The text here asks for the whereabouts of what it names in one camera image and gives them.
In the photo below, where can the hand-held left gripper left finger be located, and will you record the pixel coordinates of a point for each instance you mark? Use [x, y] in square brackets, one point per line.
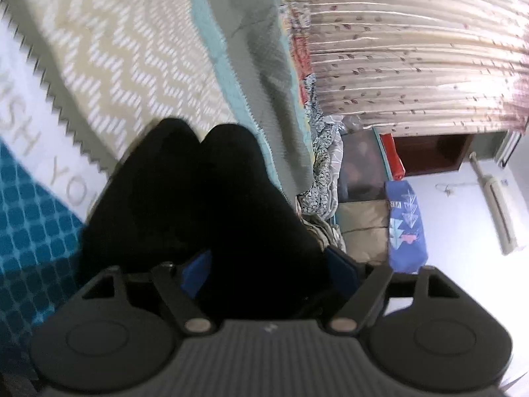
[198, 271]

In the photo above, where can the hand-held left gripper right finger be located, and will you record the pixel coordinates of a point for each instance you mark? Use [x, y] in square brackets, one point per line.
[343, 272]

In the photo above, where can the black pants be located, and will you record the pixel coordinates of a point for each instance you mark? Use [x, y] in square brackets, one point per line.
[206, 206]

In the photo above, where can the beige cushion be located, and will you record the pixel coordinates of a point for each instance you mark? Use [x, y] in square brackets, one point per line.
[363, 231]

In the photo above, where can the blue printed bag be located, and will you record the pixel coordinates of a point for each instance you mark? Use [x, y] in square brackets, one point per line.
[405, 227]

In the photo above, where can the red box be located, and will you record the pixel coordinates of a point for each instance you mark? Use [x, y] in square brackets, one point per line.
[392, 155]

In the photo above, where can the dark wooden shelf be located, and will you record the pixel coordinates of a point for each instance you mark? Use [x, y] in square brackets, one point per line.
[434, 155]

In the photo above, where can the white air conditioner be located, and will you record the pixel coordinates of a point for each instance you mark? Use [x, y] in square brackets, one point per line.
[502, 215]

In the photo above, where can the floral patchwork quilt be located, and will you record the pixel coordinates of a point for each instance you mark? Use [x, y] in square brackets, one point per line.
[301, 58]

